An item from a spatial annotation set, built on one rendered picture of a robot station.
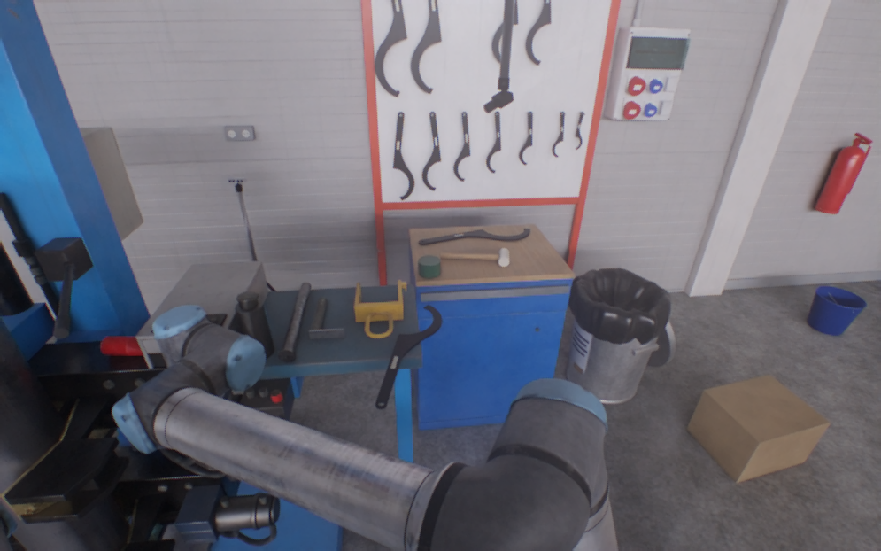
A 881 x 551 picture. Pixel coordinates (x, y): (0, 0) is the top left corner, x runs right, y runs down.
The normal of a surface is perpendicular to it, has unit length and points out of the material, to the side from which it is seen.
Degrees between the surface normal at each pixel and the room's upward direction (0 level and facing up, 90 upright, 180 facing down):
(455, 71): 90
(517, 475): 6
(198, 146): 90
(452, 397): 90
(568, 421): 16
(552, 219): 90
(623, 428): 0
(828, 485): 0
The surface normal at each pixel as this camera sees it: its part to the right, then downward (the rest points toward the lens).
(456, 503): -0.18, -0.77
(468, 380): 0.12, 0.50
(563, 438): 0.26, -0.77
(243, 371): 0.94, 0.18
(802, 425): 0.01, -0.87
